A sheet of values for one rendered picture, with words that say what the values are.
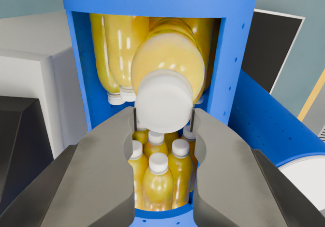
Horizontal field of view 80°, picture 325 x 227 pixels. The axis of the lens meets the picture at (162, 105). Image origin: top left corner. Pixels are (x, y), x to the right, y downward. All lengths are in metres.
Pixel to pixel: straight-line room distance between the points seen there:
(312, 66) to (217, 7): 1.69
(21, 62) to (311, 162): 0.73
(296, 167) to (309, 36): 1.24
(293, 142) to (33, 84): 0.70
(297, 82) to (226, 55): 1.65
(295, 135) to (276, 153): 0.09
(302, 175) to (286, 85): 1.20
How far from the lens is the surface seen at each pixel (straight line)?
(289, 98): 1.94
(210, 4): 0.23
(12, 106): 0.38
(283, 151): 0.72
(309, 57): 1.86
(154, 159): 0.41
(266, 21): 1.45
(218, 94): 0.28
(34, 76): 0.38
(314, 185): 0.81
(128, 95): 0.36
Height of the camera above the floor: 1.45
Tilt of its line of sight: 61 degrees down
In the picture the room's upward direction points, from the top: 180 degrees clockwise
